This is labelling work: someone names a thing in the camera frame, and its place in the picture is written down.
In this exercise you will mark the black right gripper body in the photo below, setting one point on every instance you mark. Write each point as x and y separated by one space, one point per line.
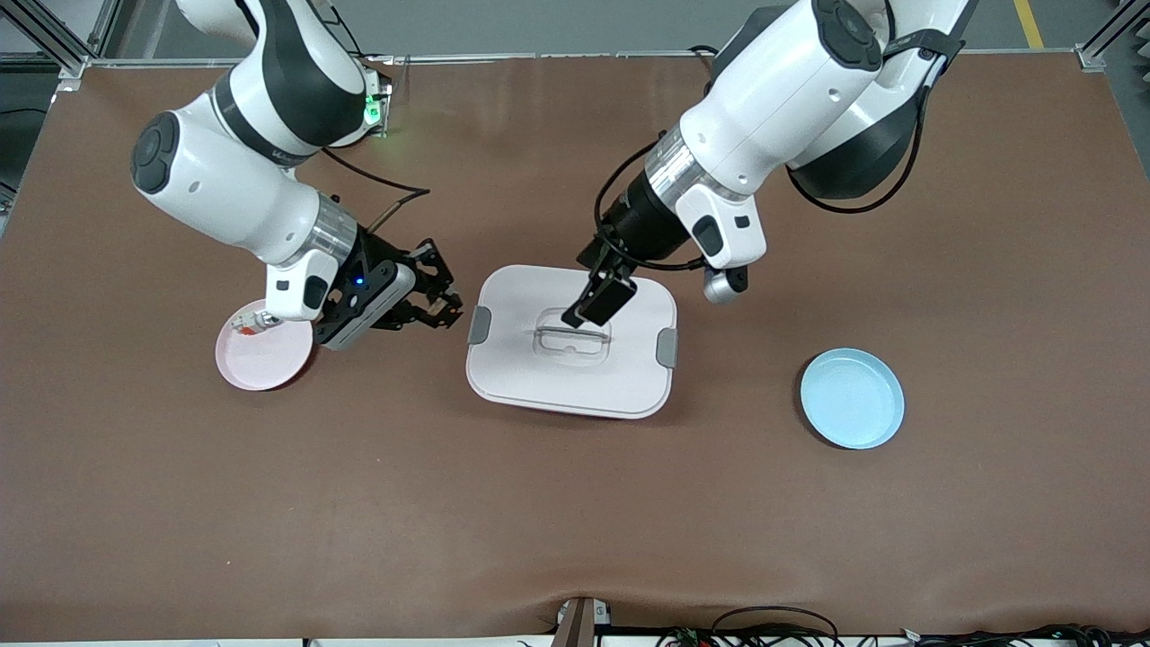
371 258

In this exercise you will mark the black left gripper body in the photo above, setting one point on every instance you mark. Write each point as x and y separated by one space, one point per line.
643 221

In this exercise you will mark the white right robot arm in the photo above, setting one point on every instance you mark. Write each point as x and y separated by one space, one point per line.
225 193

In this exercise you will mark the grey container latch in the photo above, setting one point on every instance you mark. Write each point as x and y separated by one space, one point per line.
480 324
667 348

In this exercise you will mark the white lidded container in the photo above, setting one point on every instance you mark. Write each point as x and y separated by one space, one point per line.
575 386

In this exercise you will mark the pink round plate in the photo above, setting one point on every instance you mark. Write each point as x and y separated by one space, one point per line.
260 364

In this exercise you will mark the light blue round plate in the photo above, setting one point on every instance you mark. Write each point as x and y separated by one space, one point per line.
849 400

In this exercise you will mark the white and silver switch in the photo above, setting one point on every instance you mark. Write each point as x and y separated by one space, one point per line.
247 325

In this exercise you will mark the silver table edge rail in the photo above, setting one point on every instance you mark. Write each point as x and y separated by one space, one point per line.
539 57

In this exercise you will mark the aluminium frame post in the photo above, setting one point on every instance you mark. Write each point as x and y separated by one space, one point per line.
54 36
1101 40

